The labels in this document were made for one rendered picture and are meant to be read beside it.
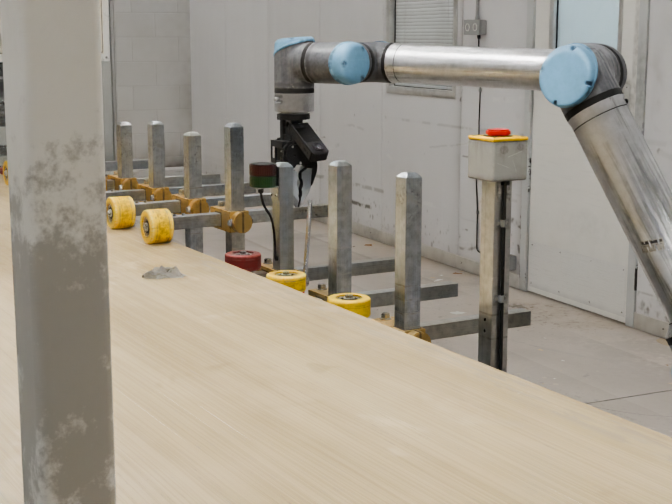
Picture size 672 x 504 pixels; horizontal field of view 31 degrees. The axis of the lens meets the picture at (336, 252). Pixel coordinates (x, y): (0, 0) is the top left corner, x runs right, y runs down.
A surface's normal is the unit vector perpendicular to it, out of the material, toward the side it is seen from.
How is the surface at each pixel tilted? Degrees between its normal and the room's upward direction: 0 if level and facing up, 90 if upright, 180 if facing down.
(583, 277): 90
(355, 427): 0
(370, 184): 90
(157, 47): 90
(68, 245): 90
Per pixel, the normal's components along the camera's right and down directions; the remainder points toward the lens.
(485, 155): -0.87, 0.09
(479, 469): 0.00, -0.98
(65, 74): 0.50, 0.15
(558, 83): -0.64, 0.03
